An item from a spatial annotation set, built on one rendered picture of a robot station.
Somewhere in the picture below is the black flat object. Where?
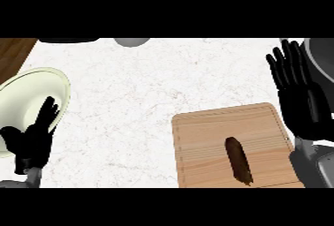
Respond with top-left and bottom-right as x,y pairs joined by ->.
38,38 -> 100,44

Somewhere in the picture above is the pale yellow plate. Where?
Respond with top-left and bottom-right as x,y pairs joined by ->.
0,66 -> 72,159

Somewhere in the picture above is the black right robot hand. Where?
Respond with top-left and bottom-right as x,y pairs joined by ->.
264,39 -> 334,142

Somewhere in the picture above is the wooden cutting board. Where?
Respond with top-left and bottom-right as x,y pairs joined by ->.
171,102 -> 306,189

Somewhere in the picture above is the grey round object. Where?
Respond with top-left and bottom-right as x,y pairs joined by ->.
112,38 -> 151,49

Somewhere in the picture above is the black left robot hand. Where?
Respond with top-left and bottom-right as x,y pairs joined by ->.
0,95 -> 61,176

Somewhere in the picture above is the brown wooden panel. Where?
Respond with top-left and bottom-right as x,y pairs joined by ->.
0,38 -> 38,85

